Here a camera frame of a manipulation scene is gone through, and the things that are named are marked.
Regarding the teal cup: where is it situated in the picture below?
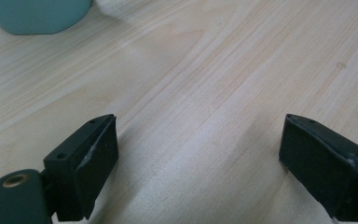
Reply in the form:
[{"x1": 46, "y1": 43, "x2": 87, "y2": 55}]
[{"x1": 0, "y1": 0, "x2": 93, "y2": 35}]

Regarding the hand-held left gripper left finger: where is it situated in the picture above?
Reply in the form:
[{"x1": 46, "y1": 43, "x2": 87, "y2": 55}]
[{"x1": 42, "y1": 113, "x2": 119, "y2": 222}]

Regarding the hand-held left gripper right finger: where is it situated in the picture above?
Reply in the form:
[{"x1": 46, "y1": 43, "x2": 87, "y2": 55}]
[{"x1": 278, "y1": 113, "x2": 358, "y2": 223}]

